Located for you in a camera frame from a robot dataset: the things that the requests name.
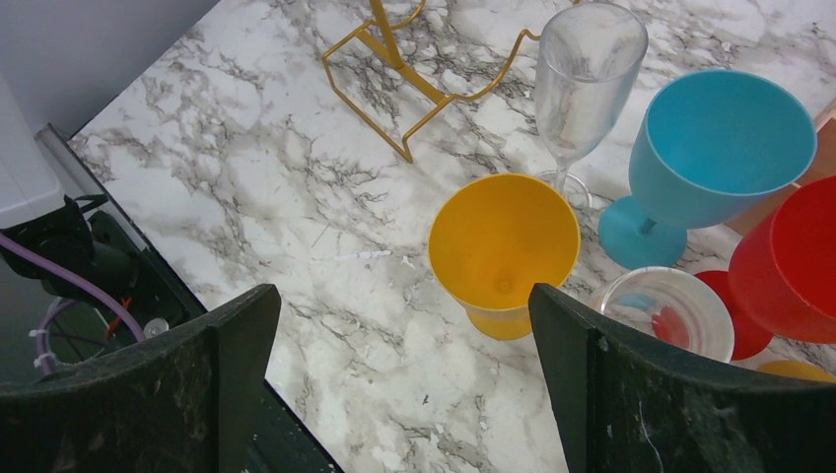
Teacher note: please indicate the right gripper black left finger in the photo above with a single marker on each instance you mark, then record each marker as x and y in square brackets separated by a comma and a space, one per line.
[182, 401]

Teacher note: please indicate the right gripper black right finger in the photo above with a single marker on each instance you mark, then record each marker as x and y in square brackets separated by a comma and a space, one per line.
[624, 401]

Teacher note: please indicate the clear front wine glass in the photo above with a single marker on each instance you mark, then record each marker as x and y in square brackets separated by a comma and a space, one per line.
[670, 305]

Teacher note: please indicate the clear wine glass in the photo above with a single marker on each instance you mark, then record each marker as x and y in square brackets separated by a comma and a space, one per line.
[670, 305]
[589, 57]

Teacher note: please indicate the yellow wine glass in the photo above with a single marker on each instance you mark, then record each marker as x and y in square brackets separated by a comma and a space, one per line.
[494, 240]
[797, 369]

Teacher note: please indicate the red plastic wine glass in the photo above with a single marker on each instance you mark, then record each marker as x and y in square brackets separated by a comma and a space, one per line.
[781, 277]

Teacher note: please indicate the blue plastic wine glass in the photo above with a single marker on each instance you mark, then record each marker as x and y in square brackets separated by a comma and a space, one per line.
[712, 144]

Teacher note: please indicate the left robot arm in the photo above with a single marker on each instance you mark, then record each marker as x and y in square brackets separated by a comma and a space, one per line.
[39, 216]

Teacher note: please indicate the black mounting rail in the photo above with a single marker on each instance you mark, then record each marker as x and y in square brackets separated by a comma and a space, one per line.
[279, 440]

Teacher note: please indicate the gold wire glass rack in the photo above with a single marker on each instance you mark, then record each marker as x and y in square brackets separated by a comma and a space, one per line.
[377, 34]

